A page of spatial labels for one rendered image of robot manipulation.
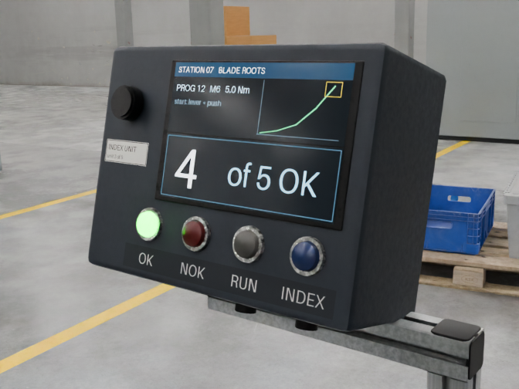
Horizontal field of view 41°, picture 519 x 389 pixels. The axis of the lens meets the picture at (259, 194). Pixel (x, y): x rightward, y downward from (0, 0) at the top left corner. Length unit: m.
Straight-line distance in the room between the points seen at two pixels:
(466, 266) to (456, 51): 4.86
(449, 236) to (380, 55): 3.18
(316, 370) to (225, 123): 2.25
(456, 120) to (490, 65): 0.71
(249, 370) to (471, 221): 1.44
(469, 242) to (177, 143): 3.13
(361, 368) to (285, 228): 2.28
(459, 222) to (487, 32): 4.65
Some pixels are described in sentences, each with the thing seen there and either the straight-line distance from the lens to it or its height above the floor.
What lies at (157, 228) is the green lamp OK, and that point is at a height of 1.11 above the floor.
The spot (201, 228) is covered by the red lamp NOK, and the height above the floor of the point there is 1.12.
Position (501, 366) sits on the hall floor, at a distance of 2.86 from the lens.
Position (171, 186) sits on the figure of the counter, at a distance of 0.54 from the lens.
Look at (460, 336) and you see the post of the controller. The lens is 0.50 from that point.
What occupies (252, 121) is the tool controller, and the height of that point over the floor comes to 1.20.
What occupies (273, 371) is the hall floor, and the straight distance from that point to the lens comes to 2.71.
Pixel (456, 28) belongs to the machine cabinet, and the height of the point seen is 1.25.
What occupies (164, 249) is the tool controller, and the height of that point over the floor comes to 1.10.
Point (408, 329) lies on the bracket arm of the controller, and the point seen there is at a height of 1.05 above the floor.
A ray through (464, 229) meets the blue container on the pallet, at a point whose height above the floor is 0.28.
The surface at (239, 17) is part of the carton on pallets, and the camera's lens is 8.93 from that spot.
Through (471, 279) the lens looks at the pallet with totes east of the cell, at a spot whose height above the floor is 0.06.
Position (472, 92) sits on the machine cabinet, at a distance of 8.08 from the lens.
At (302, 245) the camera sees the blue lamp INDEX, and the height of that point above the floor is 1.12.
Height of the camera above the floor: 1.26
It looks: 13 degrees down
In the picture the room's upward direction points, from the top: 2 degrees counter-clockwise
